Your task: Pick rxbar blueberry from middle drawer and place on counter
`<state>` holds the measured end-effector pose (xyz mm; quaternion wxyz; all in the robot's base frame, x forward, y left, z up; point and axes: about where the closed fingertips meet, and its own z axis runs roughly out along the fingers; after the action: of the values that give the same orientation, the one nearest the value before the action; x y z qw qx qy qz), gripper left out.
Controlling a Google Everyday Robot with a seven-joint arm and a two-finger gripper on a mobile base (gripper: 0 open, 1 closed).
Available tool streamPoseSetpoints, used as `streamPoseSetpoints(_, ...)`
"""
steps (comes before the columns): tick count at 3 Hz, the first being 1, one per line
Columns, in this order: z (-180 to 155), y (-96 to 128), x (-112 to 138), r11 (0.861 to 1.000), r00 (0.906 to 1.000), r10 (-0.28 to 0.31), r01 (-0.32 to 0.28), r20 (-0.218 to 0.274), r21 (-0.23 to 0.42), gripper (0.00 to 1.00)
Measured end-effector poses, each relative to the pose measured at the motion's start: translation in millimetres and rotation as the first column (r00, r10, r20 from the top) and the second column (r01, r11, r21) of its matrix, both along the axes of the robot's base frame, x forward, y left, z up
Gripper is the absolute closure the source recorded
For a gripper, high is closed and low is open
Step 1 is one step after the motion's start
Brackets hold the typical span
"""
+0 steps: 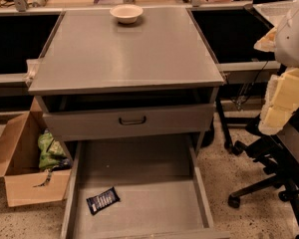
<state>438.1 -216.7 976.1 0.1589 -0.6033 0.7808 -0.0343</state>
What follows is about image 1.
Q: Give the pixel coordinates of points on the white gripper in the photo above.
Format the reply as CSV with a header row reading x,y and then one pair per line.
x,y
293,41

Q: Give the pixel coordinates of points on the blue rxbar blueberry wrapper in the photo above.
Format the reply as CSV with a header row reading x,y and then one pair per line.
x,y
102,200

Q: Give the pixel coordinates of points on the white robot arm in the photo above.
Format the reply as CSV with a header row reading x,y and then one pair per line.
x,y
286,50

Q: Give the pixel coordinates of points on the grey closed top drawer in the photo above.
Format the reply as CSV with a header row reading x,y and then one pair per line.
x,y
84,125

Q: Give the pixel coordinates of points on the grey drawer cabinet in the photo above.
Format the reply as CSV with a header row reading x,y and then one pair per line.
x,y
95,63

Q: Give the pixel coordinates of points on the grey open middle drawer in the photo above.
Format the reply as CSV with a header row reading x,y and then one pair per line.
x,y
158,181

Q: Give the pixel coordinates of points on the black office chair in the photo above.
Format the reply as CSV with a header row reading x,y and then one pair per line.
x,y
279,153

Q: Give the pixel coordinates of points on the white ceramic bowl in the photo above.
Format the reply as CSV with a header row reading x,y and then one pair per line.
x,y
126,13

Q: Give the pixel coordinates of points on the green snack bag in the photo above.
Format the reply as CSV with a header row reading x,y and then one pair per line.
x,y
52,156

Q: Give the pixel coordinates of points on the brown cardboard box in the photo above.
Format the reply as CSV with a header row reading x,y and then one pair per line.
x,y
19,162

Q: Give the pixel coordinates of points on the black drawer handle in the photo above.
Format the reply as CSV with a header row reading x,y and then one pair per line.
x,y
142,120

